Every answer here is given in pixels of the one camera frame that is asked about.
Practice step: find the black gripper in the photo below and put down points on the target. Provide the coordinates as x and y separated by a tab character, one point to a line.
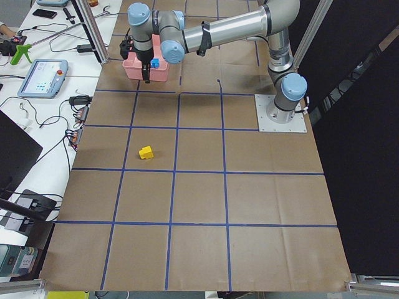
144	56

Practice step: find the blue toy block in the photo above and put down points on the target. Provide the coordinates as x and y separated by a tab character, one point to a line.
155	63

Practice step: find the yellow toy block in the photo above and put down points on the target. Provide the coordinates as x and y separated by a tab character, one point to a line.
146	153

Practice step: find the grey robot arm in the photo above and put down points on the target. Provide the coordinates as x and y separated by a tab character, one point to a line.
269	22

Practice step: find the black power adapter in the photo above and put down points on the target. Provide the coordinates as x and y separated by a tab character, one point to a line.
84	48

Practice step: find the teach pendant tablet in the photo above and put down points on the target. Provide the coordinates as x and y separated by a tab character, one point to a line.
44	78

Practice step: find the smartphone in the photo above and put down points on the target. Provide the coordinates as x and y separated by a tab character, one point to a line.
44	13

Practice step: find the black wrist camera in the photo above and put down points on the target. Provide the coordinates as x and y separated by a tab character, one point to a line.
126	47

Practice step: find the aluminium frame post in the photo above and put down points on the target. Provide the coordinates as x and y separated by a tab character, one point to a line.
91	29

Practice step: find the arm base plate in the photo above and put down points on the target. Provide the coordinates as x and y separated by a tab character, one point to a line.
270	119

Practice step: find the green handled reach grabber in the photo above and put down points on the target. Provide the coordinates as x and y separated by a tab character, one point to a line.
23	50

